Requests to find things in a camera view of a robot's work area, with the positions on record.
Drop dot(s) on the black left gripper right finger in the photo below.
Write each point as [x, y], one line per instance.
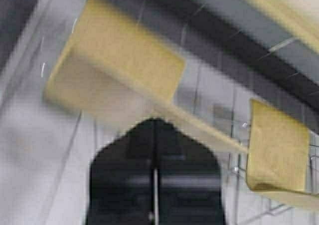
[189, 180]

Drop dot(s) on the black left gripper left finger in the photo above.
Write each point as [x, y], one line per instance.
[120, 181]

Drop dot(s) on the yellow wooden chair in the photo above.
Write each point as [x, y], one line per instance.
[278, 157]
[122, 74]

